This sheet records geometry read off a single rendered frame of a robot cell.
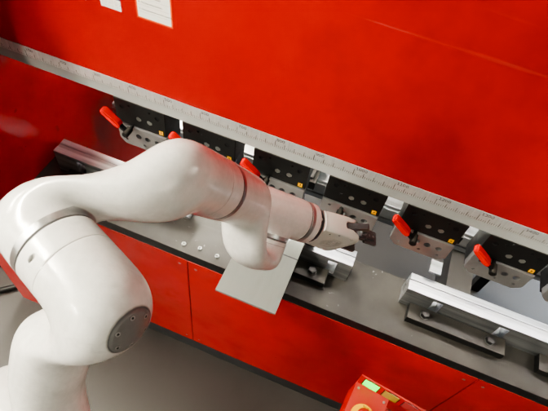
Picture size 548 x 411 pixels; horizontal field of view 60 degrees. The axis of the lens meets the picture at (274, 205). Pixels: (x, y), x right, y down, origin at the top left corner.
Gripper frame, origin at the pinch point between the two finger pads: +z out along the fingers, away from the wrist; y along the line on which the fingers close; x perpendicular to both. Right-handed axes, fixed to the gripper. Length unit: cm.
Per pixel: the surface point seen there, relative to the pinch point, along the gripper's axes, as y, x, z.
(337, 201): -10.9, 14.2, 5.1
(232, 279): -43.4, -2.4, -3.5
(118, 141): -120, 69, -16
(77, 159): -84, 38, -40
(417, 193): 9.7, 11.6, 9.9
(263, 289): -37.8, -5.0, 3.6
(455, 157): 22.6, 13.9, 4.4
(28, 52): -53, 48, -66
